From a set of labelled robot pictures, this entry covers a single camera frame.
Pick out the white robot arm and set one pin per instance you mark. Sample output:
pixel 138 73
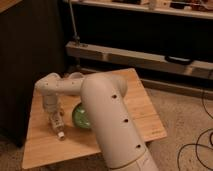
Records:
pixel 102 98

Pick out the wooden folding table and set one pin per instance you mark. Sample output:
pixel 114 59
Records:
pixel 42 146

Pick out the dark cabinet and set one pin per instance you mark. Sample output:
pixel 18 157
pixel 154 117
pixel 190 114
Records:
pixel 31 46

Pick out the green ceramic bowl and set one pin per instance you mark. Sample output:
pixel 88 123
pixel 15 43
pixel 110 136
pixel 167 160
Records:
pixel 79 117

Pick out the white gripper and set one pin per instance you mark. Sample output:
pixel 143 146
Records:
pixel 55 113

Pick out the white plastic bottle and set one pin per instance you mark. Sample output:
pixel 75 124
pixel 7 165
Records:
pixel 57 126

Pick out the black handle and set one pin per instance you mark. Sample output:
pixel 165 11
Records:
pixel 180 61

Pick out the wooden shelf beam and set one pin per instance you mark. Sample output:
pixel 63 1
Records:
pixel 198 69

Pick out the metal pole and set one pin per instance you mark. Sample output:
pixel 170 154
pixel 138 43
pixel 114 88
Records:
pixel 76 36

